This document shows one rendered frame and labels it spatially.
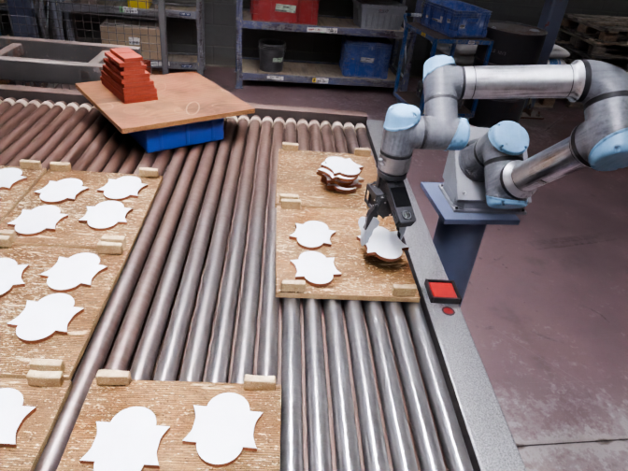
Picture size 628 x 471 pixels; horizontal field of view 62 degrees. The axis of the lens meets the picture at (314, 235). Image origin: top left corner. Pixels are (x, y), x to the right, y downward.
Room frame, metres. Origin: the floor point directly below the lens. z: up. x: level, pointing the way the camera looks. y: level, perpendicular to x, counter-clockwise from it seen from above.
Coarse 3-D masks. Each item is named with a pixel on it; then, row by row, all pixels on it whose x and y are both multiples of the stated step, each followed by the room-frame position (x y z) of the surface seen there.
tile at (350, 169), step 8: (328, 160) 1.56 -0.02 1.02; (336, 160) 1.56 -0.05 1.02; (344, 160) 1.57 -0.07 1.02; (328, 168) 1.51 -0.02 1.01; (336, 168) 1.50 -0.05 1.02; (344, 168) 1.51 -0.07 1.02; (352, 168) 1.51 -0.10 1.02; (360, 168) 1.53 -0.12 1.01; (344, 176) 1.47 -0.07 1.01; (352, 176) 1.47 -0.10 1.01
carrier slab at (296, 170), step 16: (288, 160) 1.70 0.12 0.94; (304, 160) 1.71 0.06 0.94; (320, 160) 1.72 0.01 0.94; (352, 160) 1.75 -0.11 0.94; (368, 160) 1.77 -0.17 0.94; (288, 176) 1.57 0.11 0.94; (304, 176) 1.58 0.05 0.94; (320, 176) 1.60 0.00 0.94; (368, 176) 1.64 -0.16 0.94; (288, 192) 1.46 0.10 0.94; (304, 192) 1.47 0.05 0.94; (320, 192) 1.48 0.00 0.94; (336, 192) 1.50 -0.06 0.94; (368, 192) 1.52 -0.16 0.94; (336, 208) 1.40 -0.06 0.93; (352, 208) 1.40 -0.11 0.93; (368, 208) 1.41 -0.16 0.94
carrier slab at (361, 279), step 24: (288, 216) 1.31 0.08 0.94; (312, 216) 1.33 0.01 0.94; (336, 216) 1.34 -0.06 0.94; (360, 216) 1.36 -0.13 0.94; (288, 240) 1.19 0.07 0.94; (336, 240) 1.21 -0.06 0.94; (288, 264) 1.08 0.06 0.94; (336, 264) 1.10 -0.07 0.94; (360, 264) 1.11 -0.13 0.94; (384, 264) 1.12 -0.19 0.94; (408, 264) 1.13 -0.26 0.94; (312, 288) 0.99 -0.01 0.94; (336, 288) 1.00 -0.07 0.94; (360, 288) 1.01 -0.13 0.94; (384, 288) 1.02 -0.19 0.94
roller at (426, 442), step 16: (352, 128) 2.12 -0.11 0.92; (352, 144) 1.94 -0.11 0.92; (384, 304) 1.00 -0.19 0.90; (400, 304) 1.00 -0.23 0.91; (400, 320) 0.93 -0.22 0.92; (400, 336) 0.88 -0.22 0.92; (400, 352) 0.83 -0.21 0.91; (400, 368) 0.79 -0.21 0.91; (416, 368) 0.79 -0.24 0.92; (416, 384) 0.74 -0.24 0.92; (416, 400) 0.70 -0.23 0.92; (416, 416) 0.67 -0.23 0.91; (416, 432) 0.63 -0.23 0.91; (432, 432) 0.63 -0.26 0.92; (416, 448) 0.61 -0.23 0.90; (432, 448) 0.60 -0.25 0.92; (432, 464) 0.56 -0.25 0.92
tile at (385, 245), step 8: (376, 232) 1.17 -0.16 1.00; (384, 232) 1.18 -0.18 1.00; (392, 232) 1.18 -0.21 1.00; (360, 240) 1.14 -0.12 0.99; (368, 240) 1.13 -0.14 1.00; (376, 240) 1.14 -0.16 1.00; (384, 240) 1.14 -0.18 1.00; (392, 240) 1.15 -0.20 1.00; (400, 240) 1.15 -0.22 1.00; (368, 248) 1.10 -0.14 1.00; (376, 248) 1.11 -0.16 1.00; (384, 248) 1.11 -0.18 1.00; (392, 248) 1.11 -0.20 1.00; (400, 248) 1.12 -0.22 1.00; (384, 256) 1.08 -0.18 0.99; (392, 256) 1.08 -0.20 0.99; (400, 256) 1.09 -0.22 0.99
